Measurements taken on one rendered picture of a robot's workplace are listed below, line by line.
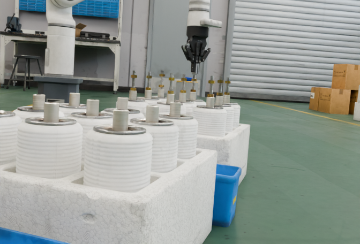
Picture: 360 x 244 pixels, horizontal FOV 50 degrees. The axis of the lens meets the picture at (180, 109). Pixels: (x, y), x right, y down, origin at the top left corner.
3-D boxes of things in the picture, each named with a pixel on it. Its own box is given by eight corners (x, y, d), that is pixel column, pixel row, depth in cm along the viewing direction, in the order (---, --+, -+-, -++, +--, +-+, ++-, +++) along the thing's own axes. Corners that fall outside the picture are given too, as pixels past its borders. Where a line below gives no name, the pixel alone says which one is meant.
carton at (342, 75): (362, 90, 461) (365, 65, 459) (344, 89, 457) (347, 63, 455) (348, 89, 491) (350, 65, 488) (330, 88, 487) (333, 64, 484)
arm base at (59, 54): (43, 76, 130) (45, 25, 129) (48, 76, 140) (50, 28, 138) (71, 78, 132) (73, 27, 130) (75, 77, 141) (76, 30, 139)
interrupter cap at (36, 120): (13, 123, 57) (13, 119, 57) (46, 119, 64) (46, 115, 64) (56, 129, 55) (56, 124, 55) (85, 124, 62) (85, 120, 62)
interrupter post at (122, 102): (114, 113, 81) (114, 97, 81) (119, 112, 83) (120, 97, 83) (124, 114, 80) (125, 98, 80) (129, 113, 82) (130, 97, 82)
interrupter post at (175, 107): (166, 118, 77) (167, 101, 77) (171, 117, 79) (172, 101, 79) (178, 119, 76) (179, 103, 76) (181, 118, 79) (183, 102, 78)
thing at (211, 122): (229, 173, 108) (234, 109, 107) (203, 177, 102) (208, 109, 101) (206, 166, 116) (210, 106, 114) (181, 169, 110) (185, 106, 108)
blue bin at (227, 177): (110, 207, 95) (112, 159, 94) (129, 195, 106) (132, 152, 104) (231, 229, 86) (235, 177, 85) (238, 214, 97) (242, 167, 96)
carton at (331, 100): (348, 114, 461) (351, 89, 459) (329, 113, 458) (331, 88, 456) (335, 112, 491) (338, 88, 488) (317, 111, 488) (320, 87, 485)
